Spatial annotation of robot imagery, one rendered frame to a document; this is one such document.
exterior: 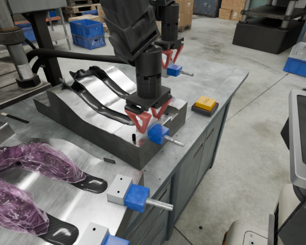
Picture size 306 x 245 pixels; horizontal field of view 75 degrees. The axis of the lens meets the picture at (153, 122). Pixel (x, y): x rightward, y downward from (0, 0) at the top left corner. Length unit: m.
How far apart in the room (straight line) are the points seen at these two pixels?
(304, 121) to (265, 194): 1.29
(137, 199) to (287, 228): 0.25
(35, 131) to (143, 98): 0.45
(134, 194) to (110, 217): 0.06
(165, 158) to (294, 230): 0.35
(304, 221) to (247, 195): 1.26
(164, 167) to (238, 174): 1.18
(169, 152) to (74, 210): 0.30
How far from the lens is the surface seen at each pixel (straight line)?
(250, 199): 1.59
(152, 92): 0.44
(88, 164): 0.51
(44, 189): 0.48
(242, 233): 1.12
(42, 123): 0.81
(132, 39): 0.37
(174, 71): 0.75
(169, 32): 0.72
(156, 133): 0.51
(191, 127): 0.70
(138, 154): 0.51
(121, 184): 0.43
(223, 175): 1.65
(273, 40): 4.44
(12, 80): 1.26
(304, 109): 0.44
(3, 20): 1.05
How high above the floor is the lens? 1.23
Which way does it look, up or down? 37 degrees down
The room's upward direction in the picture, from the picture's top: straight up
